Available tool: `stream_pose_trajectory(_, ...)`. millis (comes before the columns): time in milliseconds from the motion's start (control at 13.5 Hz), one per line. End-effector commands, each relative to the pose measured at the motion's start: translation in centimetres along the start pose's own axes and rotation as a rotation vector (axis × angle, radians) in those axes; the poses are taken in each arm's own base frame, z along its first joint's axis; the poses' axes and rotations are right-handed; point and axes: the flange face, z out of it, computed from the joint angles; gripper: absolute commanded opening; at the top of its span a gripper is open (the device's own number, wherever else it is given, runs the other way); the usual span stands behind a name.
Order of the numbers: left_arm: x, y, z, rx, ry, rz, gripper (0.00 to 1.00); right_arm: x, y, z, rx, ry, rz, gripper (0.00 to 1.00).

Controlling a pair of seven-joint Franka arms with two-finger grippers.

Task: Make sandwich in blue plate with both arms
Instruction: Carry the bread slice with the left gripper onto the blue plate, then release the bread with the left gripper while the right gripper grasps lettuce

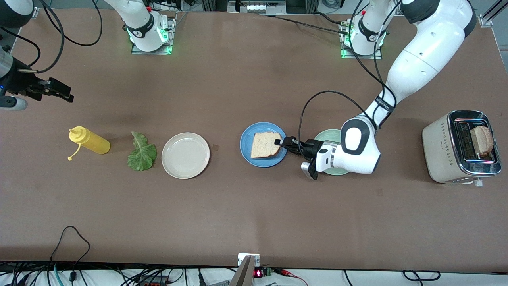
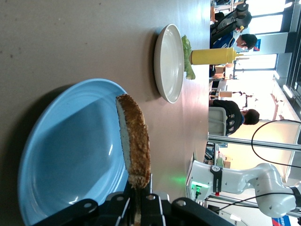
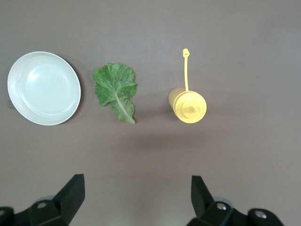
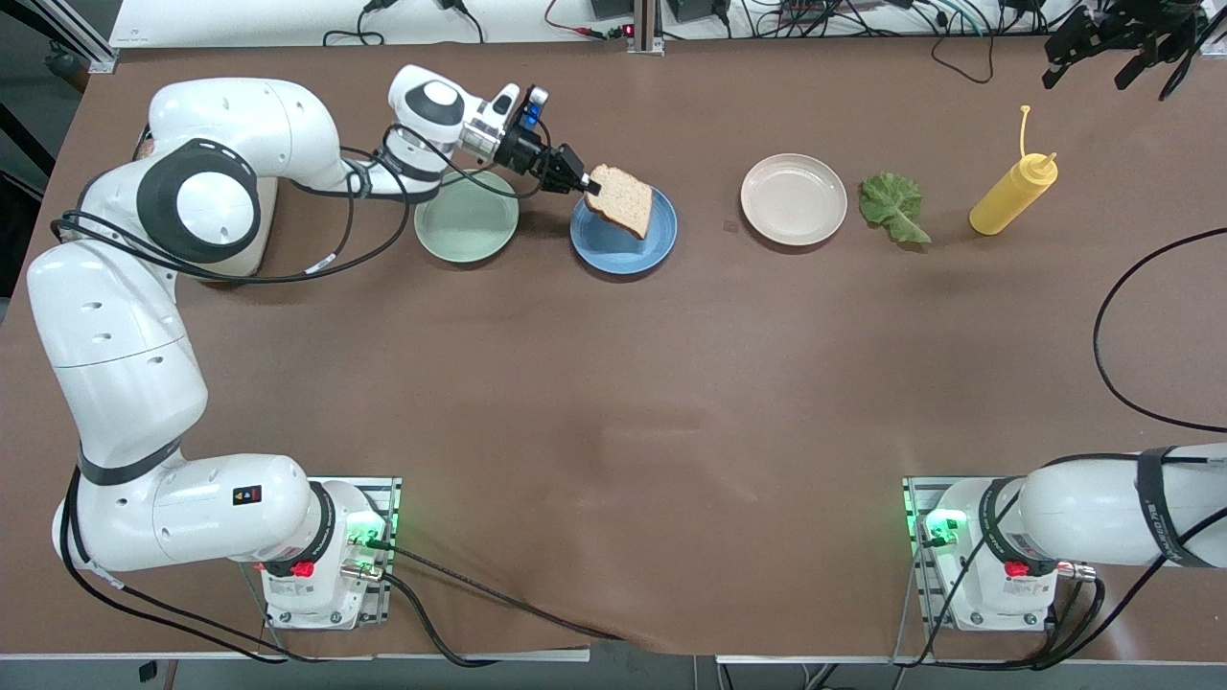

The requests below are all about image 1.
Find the toasted bread slice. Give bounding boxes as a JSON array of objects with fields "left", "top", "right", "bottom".
[
  {"left": 470, "top": 125, "right": 495, "bottom": 156},
  {"left": 251, "top": 132, "right": 283, "bottom": 159}
]

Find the yellow mustard squeeze bottle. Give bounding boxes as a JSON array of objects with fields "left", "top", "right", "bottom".
[{"left": 67, "top": 126, "right": 111, "bottom": 161}]

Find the green lettuce leaf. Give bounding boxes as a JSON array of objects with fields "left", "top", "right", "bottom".
[{"left": 127, "top": 131, "right": 158, "bottom": 172}]

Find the mint green plate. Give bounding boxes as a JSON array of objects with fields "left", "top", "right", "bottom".
[{"left": 314, "top": 129, "right": 352, "bottom": 176}]

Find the blue plate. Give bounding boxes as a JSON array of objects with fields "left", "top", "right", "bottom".
[{"left": 240, "top": 122, "right": 289, "bottom": 168}]

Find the beige plate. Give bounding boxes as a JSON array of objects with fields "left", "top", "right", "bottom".
[{"left": 161, "top": 132, "right": 210, "bottom": 180}]

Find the cream and chrome toaster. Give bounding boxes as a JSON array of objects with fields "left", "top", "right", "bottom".
[{"left": 422, "top": 110, "right": 502, "bottom": 187}]

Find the grey power strip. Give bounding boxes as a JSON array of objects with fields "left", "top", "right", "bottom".
[{"left": 227, "top": 0, "right": 287, "bottom": 15}]

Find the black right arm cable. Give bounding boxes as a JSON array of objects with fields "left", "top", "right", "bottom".
[
  {"left": 40, "top": 0, "right": 103, "bottom": 46},
  {"left": 0, "top": 0, "right": 66, "bottom": 74}
]

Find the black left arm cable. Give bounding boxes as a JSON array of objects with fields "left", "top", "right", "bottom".
[{"left": 298, "top": 0, "right": 401, "bottom": 159}]

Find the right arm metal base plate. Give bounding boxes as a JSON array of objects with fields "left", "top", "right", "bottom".
[{"left": 131, "top": 11, "right": 177, "bottom": 55}]

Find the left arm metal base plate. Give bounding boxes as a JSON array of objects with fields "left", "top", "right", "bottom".
[{"left": 340, "top": 20, "right": 384, "bottom": 60}]

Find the black cable to arm base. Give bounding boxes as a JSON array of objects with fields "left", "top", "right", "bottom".
[{"left": 260, "top": 14, "right": 350, "bottom": 35}]

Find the thin black looped cable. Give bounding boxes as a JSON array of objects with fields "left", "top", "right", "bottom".
[{"left": 50, "top": 226, "right": 91, "bottom": 278}]

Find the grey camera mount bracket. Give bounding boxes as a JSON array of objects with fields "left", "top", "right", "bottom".
[{"left": 228, "top": 253, "right": 261, "bottom": 286}]

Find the black coiled cable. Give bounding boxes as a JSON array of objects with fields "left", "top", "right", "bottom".
[{"left": 403, "top": 270, "right": 441, "bottom": 282}]

